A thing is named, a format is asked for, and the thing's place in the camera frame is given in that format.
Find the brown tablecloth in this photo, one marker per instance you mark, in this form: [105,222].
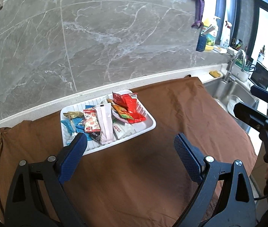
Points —
[140,182]

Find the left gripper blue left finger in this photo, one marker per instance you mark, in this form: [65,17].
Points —
[70,156]

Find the red white snack packet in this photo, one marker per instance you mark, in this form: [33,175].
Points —
[91,122]

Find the gold foil snack packet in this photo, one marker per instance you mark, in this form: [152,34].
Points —
[73,114]

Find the dish soap bottle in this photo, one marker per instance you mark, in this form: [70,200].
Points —
[210,30]

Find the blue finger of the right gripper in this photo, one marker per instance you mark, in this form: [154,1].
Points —
[250,116]
[259,93]

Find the white plastic tray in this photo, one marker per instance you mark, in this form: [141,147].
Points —
[140,128]

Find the purple hanging cloth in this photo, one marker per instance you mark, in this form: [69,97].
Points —
[199,9]

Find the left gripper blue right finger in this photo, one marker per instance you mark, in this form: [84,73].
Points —
[191,157]

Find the yellow sponge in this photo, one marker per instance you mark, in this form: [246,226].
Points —
[215,74]

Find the blue snack packet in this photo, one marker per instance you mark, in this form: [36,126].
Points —
[70,128]

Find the white spray bottle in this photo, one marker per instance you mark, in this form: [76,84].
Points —
[225,36]

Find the black snack packet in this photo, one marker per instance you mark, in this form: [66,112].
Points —
[96,136]

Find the steel kitchen sink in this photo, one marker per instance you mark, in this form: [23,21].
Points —
[228,94]

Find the white microwave oven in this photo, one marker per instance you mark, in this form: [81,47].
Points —
[260,76]

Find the large red snack bag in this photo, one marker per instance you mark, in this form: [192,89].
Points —
[130,100]

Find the red patterned snack packet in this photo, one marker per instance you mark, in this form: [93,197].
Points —
[120,99]

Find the pink white snack packet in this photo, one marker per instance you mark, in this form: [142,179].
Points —
[104,117]

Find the orange yellow snack packet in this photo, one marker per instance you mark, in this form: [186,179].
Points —
[122,112]

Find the chrome faucet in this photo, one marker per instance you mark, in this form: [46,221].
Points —
[232,74]

